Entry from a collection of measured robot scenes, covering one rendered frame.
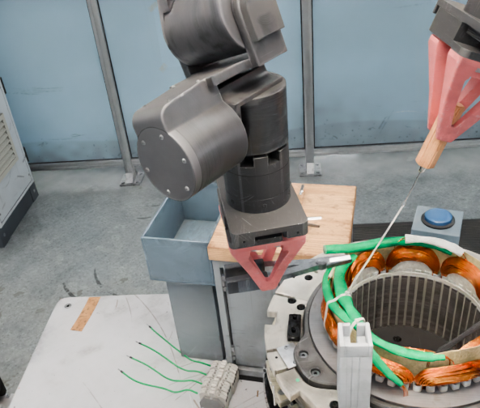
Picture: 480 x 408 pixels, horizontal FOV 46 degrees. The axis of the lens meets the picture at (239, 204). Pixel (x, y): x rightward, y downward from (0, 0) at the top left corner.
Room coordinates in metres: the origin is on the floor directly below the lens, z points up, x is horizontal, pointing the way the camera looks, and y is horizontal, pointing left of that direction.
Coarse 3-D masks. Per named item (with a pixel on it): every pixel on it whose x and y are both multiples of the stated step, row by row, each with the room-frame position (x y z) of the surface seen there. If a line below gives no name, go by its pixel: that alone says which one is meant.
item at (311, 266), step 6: (306, 264) 0.42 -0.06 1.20; (312, 264) 0.42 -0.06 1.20; (288, 270) 0.42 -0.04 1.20; (294, 270) 0.42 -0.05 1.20; (300, 270) 0.42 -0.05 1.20; (306, 270) 0.42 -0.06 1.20; (312, 270) 0.42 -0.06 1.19; (282, 276) 0.41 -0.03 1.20; (288, 276) 0.41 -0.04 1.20; (294, 276) 0.41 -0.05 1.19
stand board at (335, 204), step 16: (304, 192) 0.77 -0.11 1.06; (320, 192) 0.76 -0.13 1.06; (336, 192) 0.76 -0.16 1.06; (352, 192) 0.75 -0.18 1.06; (304, 208) 0.72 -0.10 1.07; (320, 208) 0.72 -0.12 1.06; (336, 208) 0.71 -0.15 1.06; (352, 208) 0.71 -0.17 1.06; (320, 224) 0.67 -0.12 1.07; (336, 224) 0.67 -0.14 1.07; (352, 224) 0.69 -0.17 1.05; (224, 240) 0.66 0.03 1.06; (320, 240) 0.64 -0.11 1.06; (336, 240) 0.63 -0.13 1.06; (208, 256) 0.65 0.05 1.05; (224, 256) 0.64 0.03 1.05; (304, 256) 0.61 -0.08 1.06
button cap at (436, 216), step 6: (432, 210) 0.71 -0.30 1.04; (438, 210) 0.71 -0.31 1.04; (444, 210) 0.70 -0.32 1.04; (426, 216) 0.70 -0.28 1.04; (432, 216) 0.69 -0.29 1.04; (438, 216) 0.69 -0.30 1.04; (444, 216) 0.69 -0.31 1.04; (450, 216) 0.69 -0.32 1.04; (432, 222) 0.68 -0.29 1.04; (438, 222) 0.68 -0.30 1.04; (444, 222) 0.68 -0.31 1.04; (450, 222) 0.68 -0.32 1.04
